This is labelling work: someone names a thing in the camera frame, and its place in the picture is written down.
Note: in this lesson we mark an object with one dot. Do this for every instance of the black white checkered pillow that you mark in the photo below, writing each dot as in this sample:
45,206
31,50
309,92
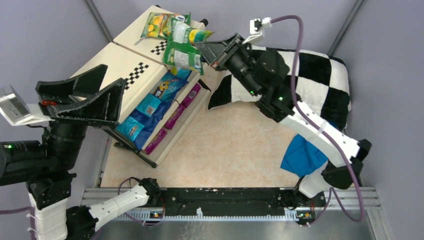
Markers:
321,81

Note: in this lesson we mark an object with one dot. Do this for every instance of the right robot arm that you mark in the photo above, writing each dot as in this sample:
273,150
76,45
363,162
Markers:
261,73

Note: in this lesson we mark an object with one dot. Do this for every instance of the cream three-tier shelf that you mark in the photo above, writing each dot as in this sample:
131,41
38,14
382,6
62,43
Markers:
138,61

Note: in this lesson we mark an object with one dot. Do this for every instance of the green Fox's candy bag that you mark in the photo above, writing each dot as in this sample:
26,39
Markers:
159,25

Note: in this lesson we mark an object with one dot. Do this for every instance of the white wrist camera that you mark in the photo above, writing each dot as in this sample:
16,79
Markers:
257,28
17,113

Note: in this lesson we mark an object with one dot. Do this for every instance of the blue Sugus candy bag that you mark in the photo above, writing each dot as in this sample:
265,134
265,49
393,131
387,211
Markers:
168,86

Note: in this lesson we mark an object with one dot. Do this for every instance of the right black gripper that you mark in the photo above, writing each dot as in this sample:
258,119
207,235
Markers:
227,52

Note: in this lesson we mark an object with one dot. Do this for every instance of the blue fruit candy bag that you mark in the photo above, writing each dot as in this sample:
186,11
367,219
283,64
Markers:
180,72

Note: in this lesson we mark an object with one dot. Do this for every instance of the blue mint candy bag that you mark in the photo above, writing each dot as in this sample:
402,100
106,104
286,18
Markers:
142,121

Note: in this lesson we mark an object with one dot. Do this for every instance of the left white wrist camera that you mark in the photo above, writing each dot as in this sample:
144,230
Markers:
17,113

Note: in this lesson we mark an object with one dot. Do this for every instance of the purple grape candy bag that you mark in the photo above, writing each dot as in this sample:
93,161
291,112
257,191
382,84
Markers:
191,95
155,141
170,123

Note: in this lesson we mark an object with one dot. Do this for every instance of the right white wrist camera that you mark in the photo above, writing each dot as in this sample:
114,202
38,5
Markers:
257,28

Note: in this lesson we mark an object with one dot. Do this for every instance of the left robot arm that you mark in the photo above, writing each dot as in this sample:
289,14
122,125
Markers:
48,181

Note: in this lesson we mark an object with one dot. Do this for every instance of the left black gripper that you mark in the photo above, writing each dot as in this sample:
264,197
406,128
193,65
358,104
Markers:
62,112

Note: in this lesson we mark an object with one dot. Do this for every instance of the blue cloth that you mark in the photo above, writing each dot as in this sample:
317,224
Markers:
302,157

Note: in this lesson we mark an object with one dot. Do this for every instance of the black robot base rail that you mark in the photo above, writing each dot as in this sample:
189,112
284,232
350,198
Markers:
228,204

